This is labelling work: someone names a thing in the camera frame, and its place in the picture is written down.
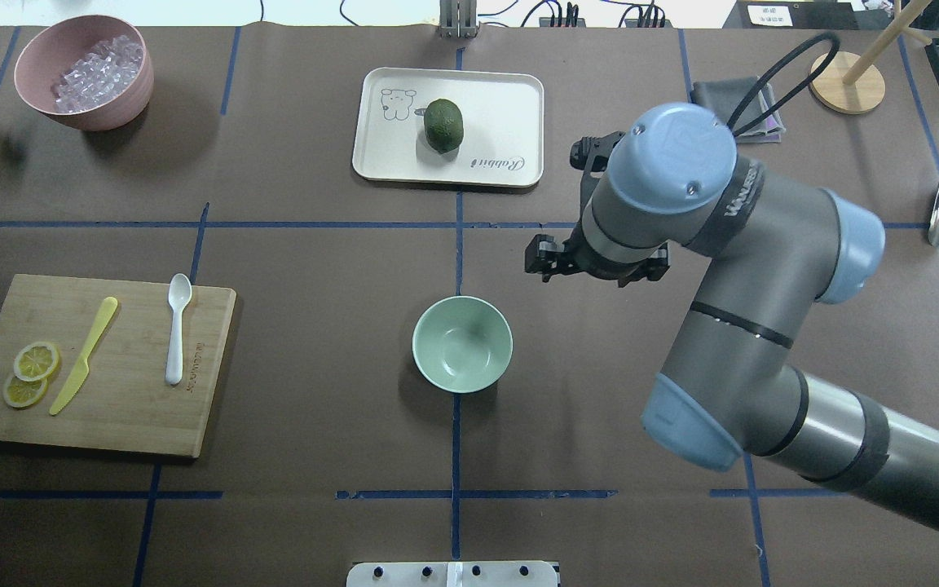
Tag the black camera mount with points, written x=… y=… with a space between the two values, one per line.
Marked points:
x=592 y=153

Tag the lower lemon slice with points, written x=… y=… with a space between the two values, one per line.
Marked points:
x=19 y=394

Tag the green avocado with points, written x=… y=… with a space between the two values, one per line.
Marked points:
x=444 y=125

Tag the upper black usb hub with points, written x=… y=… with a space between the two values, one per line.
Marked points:
x=563 y=15

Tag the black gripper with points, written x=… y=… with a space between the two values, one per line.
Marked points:
x=605 y=267

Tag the grey folded cloth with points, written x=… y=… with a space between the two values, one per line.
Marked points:
x=723 y=97

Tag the light green bowl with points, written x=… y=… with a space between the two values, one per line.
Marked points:
x=462 y=344

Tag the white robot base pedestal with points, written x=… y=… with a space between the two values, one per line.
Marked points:
x=455 y=573

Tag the yellow plastic knife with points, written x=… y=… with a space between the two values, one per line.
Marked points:
x=81 y=369

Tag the pink bowl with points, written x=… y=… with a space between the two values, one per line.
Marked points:
x=53 y=51

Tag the black sign holder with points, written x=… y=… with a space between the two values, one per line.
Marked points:
x=808 y=15

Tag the clear ice cubes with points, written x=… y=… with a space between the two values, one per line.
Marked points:
x=100 y=75

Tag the upper lemon slice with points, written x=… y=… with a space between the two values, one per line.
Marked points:
x=36 y=361

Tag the white plastic spoon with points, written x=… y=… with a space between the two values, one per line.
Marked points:
x=179 y=295

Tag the white rabbit tray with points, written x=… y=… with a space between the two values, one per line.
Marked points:
x=504 y=128

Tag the black usb hub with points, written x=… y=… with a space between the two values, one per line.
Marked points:
x=643 y=16
x=563 y=15

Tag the lemon slice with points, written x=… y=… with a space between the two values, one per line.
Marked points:
x=19 y=394
x=36 y=361

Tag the lower black usb hub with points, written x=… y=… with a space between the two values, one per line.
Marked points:
x=643 y=16

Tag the aluminium frame post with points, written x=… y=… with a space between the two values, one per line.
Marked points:
x=458 y=19

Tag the bamboo cutting board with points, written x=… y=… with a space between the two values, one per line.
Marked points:
x=125 y=404

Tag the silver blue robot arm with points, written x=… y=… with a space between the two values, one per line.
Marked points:
x=775 y=248

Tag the wooden mug tree stand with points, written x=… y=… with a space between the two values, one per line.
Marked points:
x=851 y=84

